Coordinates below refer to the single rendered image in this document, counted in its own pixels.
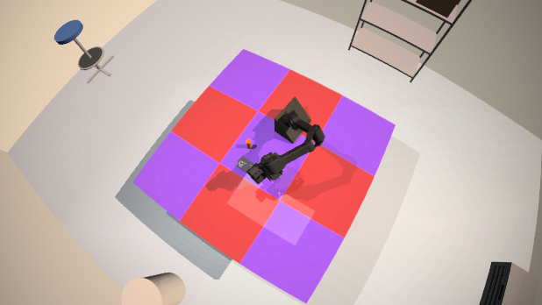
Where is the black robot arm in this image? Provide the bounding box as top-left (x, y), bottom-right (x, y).
top-left (246, 110), bottom-right (325, 181)

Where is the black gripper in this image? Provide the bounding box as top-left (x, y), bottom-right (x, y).
top-left (254, 152), bottom-right (279, 185)

